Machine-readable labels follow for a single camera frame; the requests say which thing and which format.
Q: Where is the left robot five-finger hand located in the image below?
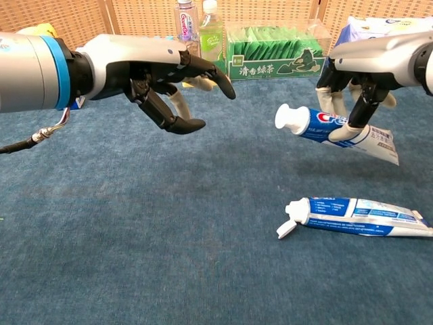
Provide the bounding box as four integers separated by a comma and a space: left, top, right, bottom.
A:
69, 33, 237, 135

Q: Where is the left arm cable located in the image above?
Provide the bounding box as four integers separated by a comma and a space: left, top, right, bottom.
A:
0, 107, 72, 155

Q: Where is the woven wicker folding screen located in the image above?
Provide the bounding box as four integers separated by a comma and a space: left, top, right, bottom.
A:
0, 0, 433, 62

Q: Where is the green drink bottle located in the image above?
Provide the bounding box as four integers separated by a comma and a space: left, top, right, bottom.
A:
198, 0, 225, 62

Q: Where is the white blue tissue pack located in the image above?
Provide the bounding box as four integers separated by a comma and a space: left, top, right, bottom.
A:
333, 15, 433, 47

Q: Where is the yellow chick plush toy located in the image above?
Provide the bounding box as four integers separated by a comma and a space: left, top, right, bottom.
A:
16, 22, 57, 37

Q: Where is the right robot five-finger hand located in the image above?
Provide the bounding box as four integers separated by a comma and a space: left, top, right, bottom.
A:
315, 32, 433, 142

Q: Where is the clear bottle pink label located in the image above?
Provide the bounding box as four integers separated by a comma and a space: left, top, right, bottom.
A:
173, 0, 201, 57

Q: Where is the teal table cloth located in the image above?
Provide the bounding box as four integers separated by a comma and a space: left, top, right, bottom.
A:
0, 64, 433, 325

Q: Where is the toothpaste tube large logo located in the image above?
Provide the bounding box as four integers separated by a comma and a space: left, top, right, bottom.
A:
274, 103, 400, 166

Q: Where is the green tea bag box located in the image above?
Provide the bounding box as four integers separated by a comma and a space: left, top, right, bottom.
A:
225, 19, 332, 81

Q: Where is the toothpaste tube pale blue print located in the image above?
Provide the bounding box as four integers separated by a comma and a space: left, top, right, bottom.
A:
276, 196, 433, 240

